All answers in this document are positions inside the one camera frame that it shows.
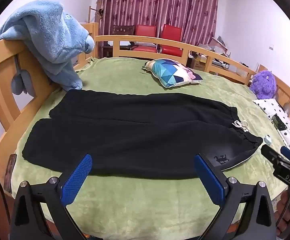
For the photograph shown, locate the purple plush toy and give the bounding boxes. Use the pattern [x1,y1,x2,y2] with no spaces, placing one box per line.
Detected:
[249,70,277,100]

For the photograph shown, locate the wooden coat rack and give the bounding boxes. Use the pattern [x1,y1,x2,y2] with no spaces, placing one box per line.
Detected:
[88,1,104,24]

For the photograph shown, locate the green fleece blanket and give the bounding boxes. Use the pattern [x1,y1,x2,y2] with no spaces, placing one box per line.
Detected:
[10,56,290,240]

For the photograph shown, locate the red chair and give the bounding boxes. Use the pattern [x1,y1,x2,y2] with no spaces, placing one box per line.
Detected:
[159,24,183,57]
[131,24,158,53]

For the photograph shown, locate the black pants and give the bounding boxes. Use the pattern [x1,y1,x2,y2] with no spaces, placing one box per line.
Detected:
[22,90,264,179]

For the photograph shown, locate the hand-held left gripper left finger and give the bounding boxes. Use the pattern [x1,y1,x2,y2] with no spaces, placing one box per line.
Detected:
[10,153,93,240]

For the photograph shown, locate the dark wooden chair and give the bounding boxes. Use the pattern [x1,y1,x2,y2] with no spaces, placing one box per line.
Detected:
[112,25,135,36]

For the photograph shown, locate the geometric patterned pillow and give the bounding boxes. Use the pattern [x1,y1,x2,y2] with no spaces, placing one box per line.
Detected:
[142,58,203,88]

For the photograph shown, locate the light blue plush blanket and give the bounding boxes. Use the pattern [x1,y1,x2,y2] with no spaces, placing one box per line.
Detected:
[0,0,95,92]

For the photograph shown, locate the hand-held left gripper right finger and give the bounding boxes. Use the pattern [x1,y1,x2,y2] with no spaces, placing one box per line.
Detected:
[194,154,277,240]

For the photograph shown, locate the white floral pillow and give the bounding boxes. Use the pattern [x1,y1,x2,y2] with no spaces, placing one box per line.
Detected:
[253,98,290,148]

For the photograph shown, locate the maroon patterned curtain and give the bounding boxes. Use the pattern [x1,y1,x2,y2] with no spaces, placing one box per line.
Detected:
[96,0,221,58]

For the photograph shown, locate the cardboard box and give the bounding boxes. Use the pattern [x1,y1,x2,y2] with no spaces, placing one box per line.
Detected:
[190,55,208,72]

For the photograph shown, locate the person's right hand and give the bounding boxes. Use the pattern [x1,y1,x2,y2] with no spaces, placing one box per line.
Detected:
[275,189,290,233]

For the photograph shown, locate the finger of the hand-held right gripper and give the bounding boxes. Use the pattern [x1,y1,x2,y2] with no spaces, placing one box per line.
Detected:
[280,146,290,164]
[261,144,285,167]

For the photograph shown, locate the grey blue hanging cloth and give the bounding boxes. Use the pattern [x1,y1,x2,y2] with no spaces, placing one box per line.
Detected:
[11,56,28,96]

